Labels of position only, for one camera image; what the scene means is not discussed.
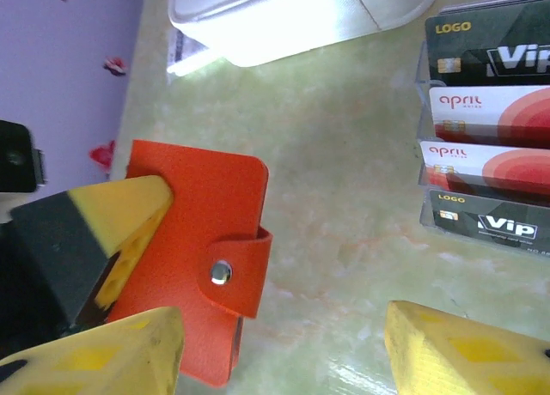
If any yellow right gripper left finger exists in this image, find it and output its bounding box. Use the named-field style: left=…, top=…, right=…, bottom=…
left=0, top=307, right=186, bottom=395

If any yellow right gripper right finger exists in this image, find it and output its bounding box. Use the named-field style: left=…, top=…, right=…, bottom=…
left=384, top=300, right=550, bottom=395

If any black VIP credit card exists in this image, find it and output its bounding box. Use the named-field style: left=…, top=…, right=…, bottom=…
left=427, top=187, right=550, bottom=258
left=424, top=0, right=550, bottom=87

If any white april credit card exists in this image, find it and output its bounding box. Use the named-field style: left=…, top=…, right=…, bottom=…
left=419, top=140, right=550, bottom=208
left=428, top=85, right=550, bottom=149

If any small white medicine box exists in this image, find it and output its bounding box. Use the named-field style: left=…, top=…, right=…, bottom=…
left=165, top=27, right=207, bottom=76

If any white zipped medicine pouch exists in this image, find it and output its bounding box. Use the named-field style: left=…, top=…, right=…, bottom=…
left=167, top=0, right=444, bottom=69

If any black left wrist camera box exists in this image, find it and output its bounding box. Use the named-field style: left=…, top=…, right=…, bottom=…
left=0, top=119, right=47, bottom=194

